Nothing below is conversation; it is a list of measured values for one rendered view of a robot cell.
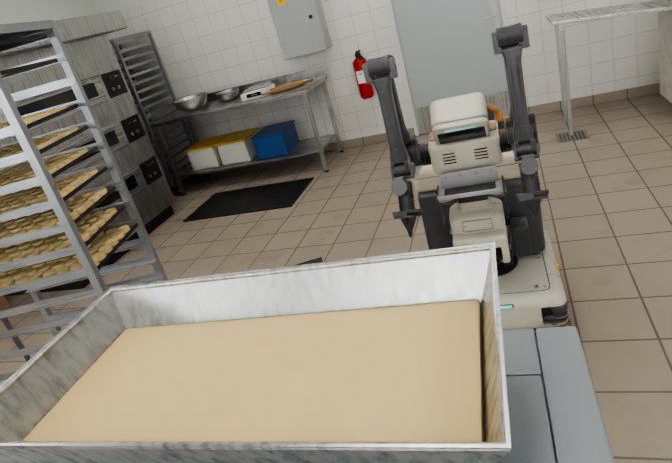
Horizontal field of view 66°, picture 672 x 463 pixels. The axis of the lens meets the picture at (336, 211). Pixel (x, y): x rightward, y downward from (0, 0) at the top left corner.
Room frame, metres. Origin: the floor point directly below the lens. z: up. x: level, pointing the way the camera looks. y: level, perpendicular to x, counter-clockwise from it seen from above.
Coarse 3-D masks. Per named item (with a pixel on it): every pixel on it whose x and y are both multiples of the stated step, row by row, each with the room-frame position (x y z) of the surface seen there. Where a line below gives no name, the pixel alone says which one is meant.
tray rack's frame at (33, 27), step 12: (0, 24) 1.88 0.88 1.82; (12, 24) 1.95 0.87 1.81; (24, 24) 2.01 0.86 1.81; (36, 24) 2.09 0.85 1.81; (48, 24) 2.17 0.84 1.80; (0, 36) 2.21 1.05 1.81; (12, 36) 2.20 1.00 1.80; (24, 36) 2.20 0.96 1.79; (36, 300) 2.25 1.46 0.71; (48, 312) 2.26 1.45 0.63
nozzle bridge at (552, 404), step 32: (512, 352) 0.51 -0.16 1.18; (544, 352) 0.49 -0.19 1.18; (576, 352) 0.48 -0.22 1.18; (512, 384) 0.46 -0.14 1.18; (544, 384) 0.45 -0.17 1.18; (576, 384) 0.43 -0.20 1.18; (512, 416) 0.41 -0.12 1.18; (544, 416) 0.40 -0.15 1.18; (576, 416) 0.39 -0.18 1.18; (512, 448) 0.38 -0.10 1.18; (544, 448) 0.37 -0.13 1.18; (576, 448) 0.36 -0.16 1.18; (608, 448) 0.35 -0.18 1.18
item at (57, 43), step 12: (60, 48) 2.18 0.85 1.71; (72, 72) 2.18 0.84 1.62; (84, 96) 2.19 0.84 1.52; (84, 108) 2.18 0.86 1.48; (96, 120) 2.20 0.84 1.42; (96, 132) 2.18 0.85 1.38; (108, 156) 2.18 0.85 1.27; (120, 180) 2.18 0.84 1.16; (120, 192) 2.19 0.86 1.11; (132, 204) 2.19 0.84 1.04; (132, 216) 2.18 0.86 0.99; (144, 228) 2.20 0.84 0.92; (156, 264) 2.18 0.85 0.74
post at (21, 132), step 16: (0, 80) 1.75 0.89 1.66; (0, 96) 1.74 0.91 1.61; (16, 112) 1.75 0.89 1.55; (16, 128) 1.74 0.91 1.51; (32, 144) 1.75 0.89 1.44; (32, 160) 1.74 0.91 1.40; (48, 176) 1.75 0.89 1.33; (48, 192) 1.74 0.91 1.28; (64, 208) 1.75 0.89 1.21; (64, 224) 1.74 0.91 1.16; (80, 240) 1.75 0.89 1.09; (80, 256) 1.74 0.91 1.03; (96, 272) 1.75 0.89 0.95; (96, 288) 1.74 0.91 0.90
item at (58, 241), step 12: (96, 216) 2.09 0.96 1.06; (108, 216) 2.06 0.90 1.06; (84, 228) 2.00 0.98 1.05; (96, 228) 1.94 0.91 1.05; (36, 240) 1.99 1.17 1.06; (48, 240) 1.95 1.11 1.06; (60, 240) 1.90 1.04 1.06; (84, 240) 1.87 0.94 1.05; (0, 252) 1.98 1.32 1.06; (12, 252) 1.92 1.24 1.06; (24, 252) 1.89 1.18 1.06; (36, 252) 1.84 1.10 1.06
